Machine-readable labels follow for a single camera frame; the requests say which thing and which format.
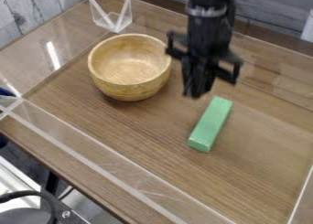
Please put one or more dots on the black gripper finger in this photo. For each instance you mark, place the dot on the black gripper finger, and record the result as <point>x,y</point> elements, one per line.
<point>207,75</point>
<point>190,76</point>

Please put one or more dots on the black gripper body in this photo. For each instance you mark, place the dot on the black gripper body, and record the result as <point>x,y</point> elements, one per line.
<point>207,41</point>

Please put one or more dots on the green rectangular block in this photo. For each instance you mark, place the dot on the green rectangular block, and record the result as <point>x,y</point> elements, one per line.
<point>207,128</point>

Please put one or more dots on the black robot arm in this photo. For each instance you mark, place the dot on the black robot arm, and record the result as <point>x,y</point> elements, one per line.
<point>210,8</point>

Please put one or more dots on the light wooden bowl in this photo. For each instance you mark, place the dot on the light wooden bowl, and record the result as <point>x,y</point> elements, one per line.
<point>128,66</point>

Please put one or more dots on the black table leg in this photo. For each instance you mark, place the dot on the black table leg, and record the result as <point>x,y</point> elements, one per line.
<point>52,183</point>

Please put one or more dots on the clear acrylic corner bracket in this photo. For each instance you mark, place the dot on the clear acrylic corner bracket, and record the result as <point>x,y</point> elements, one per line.
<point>112,21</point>

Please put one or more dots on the clear acrylic front wall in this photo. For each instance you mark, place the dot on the clear acrylic front wall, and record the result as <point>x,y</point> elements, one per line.
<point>107,134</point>

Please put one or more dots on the black metal base plate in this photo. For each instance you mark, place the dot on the black metal base plate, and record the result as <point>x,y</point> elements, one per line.
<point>64,214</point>

